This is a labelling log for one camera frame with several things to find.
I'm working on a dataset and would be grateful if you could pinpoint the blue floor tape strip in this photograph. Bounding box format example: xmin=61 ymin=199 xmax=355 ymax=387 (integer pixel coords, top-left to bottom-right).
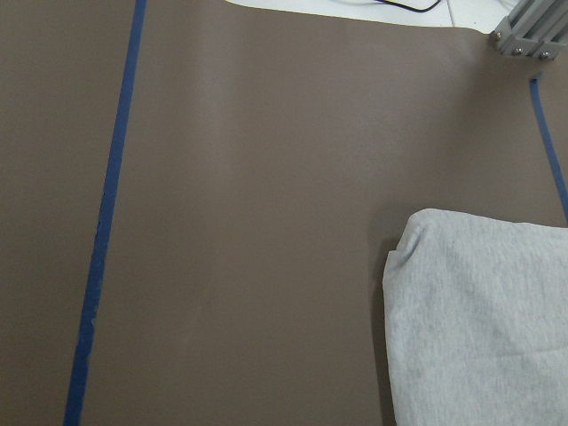
xmin=62 ymin=0 xmax=147 ymax=425
xmin=529 ymin=73 xmax=567 ymax=220

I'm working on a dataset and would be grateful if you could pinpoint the aluminium frame post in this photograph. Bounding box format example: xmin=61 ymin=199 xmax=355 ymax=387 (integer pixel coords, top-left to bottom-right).
xmin=489 ymin=0 xmax=568 ymax=60

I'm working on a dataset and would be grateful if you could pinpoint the white cartoon print t-shirt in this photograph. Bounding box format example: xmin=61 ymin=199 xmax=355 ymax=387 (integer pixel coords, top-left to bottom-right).
xmin=383 ymin=209 xmax=567 ymax=425

